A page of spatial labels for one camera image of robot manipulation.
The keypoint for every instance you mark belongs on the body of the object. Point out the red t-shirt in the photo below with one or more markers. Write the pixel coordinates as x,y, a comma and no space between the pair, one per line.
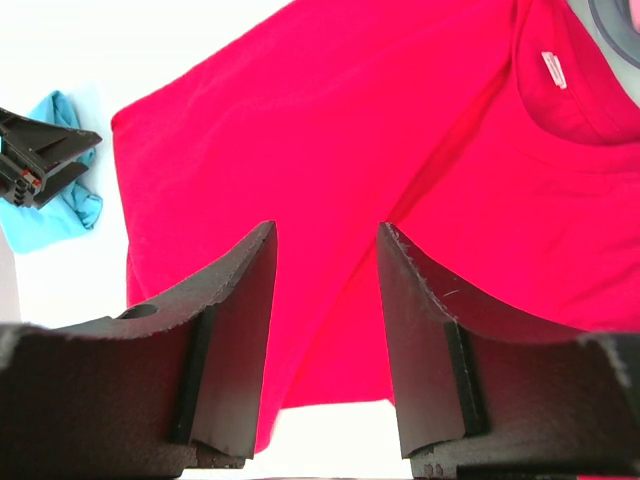
501,136

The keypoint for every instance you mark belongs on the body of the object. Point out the grey plastic laundry basket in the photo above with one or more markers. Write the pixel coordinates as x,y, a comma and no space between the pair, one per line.
614,21

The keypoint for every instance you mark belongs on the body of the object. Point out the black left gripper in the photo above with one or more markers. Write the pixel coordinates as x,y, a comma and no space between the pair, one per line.
39,160

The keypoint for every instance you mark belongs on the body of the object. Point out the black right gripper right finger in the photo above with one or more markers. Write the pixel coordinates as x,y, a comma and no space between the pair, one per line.
484,390

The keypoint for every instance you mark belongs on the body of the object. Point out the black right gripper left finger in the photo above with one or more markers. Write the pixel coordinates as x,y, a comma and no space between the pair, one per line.
173,383

